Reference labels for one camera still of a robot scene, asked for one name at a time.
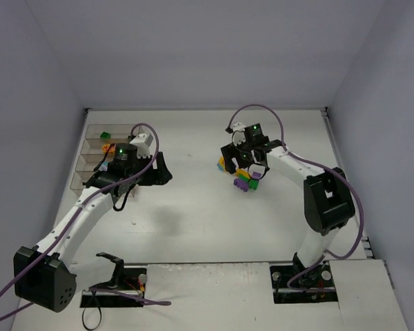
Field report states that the base mount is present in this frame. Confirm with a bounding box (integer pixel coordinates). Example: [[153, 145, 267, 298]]
[[77, 252, 147, 308], [270, 262, 338, 305]]

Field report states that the purple lego brick front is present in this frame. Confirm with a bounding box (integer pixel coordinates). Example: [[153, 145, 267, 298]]
[[233, 177, 250, 192]]

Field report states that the yellow flat lego brick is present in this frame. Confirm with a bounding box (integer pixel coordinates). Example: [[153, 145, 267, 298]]
[[235, 168, 249, 178]]

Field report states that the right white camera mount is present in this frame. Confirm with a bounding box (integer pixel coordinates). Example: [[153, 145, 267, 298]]
[[230, 122, 246, 147]]

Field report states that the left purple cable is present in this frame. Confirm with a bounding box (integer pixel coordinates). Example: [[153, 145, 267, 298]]
[[0, 122, 172, 325]]

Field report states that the right base mount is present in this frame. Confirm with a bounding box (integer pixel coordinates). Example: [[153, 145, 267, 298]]
[[270, 262, 338, 305]]

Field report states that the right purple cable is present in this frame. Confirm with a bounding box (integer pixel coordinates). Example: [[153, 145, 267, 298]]
[[224, 104, 366, 294]]

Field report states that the green lego brick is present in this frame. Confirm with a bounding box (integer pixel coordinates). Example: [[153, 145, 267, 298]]
[[99, 132, 111, 140], [248, 179, 259, 190]]

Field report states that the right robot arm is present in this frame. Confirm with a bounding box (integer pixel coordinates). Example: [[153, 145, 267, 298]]
[[221, 123, 355, 271]]

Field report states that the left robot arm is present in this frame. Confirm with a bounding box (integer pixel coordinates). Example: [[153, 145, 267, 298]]
[[13, 143, 173, 312]]

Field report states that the orange flower lego piece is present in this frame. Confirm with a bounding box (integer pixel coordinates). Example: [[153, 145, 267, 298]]
[[101, 143, 115, 154]]

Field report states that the left base mount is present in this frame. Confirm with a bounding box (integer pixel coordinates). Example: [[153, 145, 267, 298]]
[[77, 252, 147, 308]]

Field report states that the purple lego on green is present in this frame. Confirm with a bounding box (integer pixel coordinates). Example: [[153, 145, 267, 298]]
[[251, 172, 262, 181]]

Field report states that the green lego under yellow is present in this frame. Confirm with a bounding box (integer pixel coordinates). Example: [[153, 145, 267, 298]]
[[238, 174, 249, 181]]

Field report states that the purple cable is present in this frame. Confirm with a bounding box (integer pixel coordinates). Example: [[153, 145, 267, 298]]
[[0, 122, 172, 325], [224, 104, 366, 294]]

